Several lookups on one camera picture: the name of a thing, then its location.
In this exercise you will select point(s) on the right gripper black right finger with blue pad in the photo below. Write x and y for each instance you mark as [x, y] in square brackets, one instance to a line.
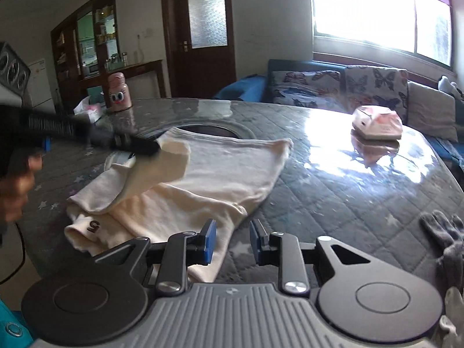
[283, 251]

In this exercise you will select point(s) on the blue grey corner sofa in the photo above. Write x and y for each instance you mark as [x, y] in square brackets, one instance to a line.
[450, 152]

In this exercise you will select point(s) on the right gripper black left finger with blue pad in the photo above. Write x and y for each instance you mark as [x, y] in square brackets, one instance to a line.
[181, 251]

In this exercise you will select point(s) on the person's left hand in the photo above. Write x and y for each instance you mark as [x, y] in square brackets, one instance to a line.
[15, 189]

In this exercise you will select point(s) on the pink cartoon thermos bottle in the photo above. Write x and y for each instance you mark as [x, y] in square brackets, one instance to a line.
[118, 92]

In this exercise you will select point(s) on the window with frame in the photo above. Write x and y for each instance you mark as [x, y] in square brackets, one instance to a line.
[422, 27]

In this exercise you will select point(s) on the butterfly print cushion left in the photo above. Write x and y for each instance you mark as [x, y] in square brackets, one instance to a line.
[319, 89]

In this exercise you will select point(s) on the grey quilted star tablecloth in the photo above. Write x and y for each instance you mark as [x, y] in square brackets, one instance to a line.
[326, 188]

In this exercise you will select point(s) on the white tissue box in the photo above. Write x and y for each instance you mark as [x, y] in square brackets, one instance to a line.
[88, 112]

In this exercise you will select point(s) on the blue folded blanket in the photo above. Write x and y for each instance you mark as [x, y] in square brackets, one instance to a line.
[247, 89]

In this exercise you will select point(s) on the plain grey cushion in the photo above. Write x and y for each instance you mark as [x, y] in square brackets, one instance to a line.
[431, 112]

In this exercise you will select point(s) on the white refrigerator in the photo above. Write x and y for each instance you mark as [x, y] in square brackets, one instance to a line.
[39, 94]

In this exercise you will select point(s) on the dark wooden glass door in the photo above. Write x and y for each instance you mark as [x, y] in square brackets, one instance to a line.
[199, 45]

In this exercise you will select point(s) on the butterfly print cushion right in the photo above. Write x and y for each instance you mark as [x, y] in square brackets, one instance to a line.
[370, 85]

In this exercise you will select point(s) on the pink folded clothes stack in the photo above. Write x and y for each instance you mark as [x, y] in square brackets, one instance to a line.
[374, 122]

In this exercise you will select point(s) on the black induction cooktop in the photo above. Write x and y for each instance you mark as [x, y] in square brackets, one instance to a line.
[209, 130]

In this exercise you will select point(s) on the butterfly print cushion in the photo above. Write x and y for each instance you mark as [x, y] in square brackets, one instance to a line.
[370, 85]
[319, 89]

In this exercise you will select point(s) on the cream white sweater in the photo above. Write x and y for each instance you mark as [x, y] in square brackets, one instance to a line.
[194, 178]

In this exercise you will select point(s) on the white sock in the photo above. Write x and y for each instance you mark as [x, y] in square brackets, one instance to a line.
[451, 323]

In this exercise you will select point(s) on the grey black patterned garment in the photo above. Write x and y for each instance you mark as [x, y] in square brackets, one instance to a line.
[448, 234]

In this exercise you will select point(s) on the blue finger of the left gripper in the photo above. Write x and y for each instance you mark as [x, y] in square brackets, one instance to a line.
[123, 142]

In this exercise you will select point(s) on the dark wooden display cabinet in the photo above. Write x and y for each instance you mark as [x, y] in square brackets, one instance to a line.
[82, 44]

